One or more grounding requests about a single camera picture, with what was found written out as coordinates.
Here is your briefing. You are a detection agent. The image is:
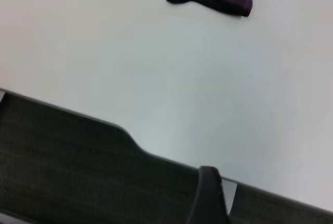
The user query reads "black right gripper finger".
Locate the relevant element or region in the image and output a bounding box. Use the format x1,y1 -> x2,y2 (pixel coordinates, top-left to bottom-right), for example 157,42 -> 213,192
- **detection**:
183,166 -> 232,224

